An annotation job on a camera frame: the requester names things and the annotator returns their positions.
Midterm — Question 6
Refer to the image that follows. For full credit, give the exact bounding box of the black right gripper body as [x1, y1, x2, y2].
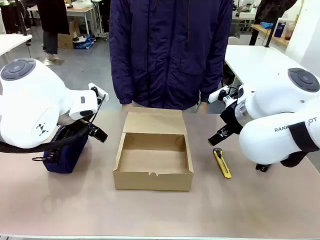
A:
[219, 101, 245, 134]

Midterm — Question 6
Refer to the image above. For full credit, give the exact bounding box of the person left forearm navy sleeve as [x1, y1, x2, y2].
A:
[199, 59, 226, 104]

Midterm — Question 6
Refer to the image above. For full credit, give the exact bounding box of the dark blue bottle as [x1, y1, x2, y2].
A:
[273, 20, 287, 39]

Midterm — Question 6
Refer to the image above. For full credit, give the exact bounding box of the yellow utility knife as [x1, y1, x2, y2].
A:
[212, 147, 233, 179]

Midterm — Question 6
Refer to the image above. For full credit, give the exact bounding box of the white side table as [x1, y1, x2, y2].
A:
[0, 33, 34, 66]

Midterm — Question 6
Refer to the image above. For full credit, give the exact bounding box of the open brown cardboard box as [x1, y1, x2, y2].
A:
[112, 106, 195, 192]

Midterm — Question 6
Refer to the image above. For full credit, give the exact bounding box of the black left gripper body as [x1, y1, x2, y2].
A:
[57, 112, 91, 131]

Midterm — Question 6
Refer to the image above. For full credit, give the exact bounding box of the wooden bench black frame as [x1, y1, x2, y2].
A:
[249, 23, 291, 49]

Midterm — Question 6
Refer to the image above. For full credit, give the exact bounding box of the bystander in dark clothes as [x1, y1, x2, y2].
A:
[254, 0, 299, 25]

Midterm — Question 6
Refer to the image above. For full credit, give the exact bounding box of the wooden top white desk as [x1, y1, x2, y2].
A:
[26, 6, 98, 38]

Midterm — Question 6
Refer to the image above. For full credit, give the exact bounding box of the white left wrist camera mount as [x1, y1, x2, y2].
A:
[87, 82, 110, 102]

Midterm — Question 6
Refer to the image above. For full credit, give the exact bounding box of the person torso navy jacket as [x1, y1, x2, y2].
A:
[109, 0, 235, 111]

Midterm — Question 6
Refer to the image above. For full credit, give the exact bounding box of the brown cardboard carton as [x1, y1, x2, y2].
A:
[57, 19, 81, 50]

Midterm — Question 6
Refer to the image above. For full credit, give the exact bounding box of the person right forearm navy sleeve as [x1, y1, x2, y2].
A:
[111, 56, 135, 106]

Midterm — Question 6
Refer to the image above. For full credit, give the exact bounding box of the navy blue fabric pouch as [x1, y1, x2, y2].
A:
[31, 124, 90, 174]

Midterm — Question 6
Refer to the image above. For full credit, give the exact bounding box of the brown filled jar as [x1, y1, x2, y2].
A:
[284, 21, 296, 41]

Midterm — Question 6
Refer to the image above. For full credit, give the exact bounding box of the person left hand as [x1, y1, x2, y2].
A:
[197, 100, 209, 115]

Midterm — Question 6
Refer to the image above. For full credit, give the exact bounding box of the blue plastic bag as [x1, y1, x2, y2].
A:
[72, 34, 95, 50]

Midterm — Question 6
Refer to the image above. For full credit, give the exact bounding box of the bystander in black coat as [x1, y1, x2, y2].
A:
[35, 0, 71, 61]

